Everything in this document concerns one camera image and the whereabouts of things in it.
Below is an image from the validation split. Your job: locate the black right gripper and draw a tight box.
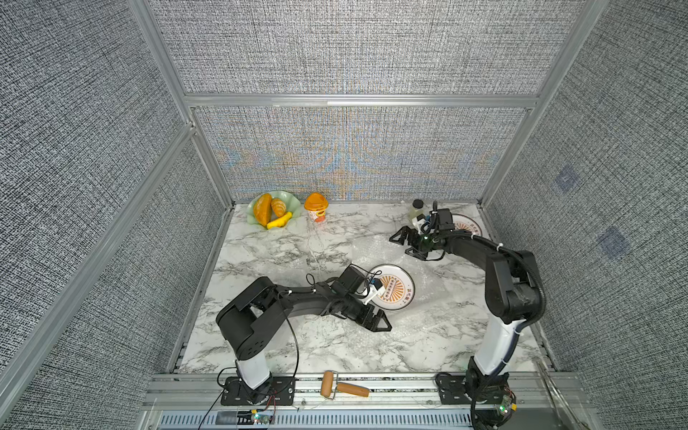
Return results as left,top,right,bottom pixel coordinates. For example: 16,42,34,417
388,226,438,259

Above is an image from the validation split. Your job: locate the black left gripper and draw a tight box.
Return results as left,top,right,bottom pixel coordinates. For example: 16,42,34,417
340,296,393,333

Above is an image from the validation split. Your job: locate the bubble-wrapped plate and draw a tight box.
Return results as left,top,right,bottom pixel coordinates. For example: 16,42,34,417
368,264,416,311

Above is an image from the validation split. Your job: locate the orange sunburst dinner plate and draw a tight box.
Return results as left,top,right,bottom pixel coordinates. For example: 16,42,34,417
453,214,483,236

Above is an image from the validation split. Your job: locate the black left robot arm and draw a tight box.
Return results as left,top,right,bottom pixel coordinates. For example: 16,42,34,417
216,269,392,393

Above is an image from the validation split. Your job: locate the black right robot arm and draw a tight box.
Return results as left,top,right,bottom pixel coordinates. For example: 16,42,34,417
389,227,546,401

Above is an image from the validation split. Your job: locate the small bottle with black cap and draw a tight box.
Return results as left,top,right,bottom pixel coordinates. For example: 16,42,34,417
408,199,426,223

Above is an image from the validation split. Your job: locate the wooden roller tool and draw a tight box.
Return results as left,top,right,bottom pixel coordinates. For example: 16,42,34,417
320,371,370,400

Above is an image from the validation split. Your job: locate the orange lidded snack cup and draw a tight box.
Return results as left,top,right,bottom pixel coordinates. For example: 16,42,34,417
304,193,329,223

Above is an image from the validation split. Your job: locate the yellow banana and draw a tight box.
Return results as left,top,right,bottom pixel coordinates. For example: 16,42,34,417
266,211,293,230

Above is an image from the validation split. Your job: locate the small brown croissant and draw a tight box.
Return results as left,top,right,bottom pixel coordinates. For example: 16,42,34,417
271,197,288,219

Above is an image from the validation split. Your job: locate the green leaf-shaped bowl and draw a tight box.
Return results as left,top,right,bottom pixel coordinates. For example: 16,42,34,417
247,191,302,229

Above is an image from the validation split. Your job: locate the large orange bread loaf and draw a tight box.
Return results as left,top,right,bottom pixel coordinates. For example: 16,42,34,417
253,193,272,227

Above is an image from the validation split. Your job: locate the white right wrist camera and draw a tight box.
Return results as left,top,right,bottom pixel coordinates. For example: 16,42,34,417
415,209,456,236

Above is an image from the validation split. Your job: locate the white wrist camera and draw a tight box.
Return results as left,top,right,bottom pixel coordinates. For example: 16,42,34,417
333,263,383,303
415,209,456,236

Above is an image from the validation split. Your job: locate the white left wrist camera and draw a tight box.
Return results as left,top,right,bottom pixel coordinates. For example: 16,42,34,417
333,263,383,303

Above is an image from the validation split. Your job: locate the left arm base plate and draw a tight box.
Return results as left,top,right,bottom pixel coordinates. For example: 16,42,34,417
220,376,297,407

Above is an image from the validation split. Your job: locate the aluminium front rail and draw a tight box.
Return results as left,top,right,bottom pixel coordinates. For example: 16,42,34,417
134,368,602,429

